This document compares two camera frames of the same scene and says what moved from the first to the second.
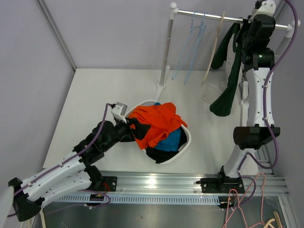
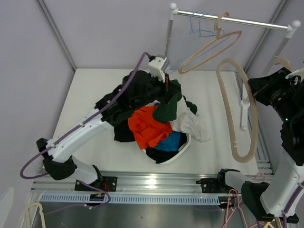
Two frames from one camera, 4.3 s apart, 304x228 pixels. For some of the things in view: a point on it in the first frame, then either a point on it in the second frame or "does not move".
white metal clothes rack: x=174 y=10 does not move
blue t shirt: x=171 y=143 does not move
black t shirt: x=159 y=155 does not move
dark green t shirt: x=223 y=106 to x=166 y=112
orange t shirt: x=161 y=119 does not move
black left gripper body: x=121 y=129 to x=157 y=90
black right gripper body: x=246 y=38 to x=277 y=90
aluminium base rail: x=177 y=188 does not move
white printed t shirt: x=211 y=90 to x=187 y=122
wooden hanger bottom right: x=269 y=223 does not move
